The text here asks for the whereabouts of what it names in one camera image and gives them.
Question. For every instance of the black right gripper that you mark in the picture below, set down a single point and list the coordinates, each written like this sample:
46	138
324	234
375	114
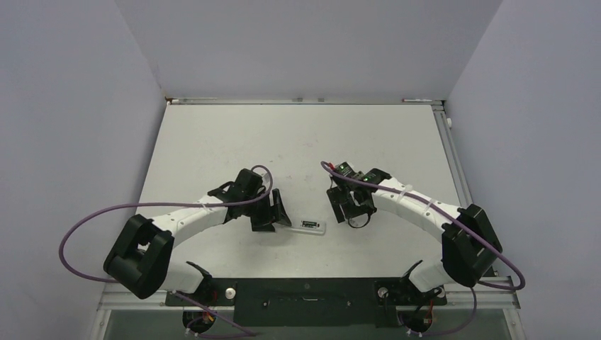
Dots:
343	211

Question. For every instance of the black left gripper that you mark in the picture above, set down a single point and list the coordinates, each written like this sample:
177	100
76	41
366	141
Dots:
264	223

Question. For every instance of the white remote control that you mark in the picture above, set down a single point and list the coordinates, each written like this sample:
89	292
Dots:
296	227

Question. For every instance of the green AAA battery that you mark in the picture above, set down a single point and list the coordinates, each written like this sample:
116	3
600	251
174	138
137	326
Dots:
309	224

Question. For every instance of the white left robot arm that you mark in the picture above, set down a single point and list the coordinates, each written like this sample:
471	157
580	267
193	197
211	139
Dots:
141	257

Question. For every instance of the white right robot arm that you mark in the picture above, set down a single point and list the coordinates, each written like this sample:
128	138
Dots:
469	244

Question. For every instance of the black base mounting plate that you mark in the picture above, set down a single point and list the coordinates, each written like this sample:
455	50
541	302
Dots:
312	302

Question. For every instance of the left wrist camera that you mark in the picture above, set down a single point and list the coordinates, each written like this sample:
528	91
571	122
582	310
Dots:
266	179

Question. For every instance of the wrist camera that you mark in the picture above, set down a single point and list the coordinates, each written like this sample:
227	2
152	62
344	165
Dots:
331	166
266	179

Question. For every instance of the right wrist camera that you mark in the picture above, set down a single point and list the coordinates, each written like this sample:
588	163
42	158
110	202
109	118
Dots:
331	166

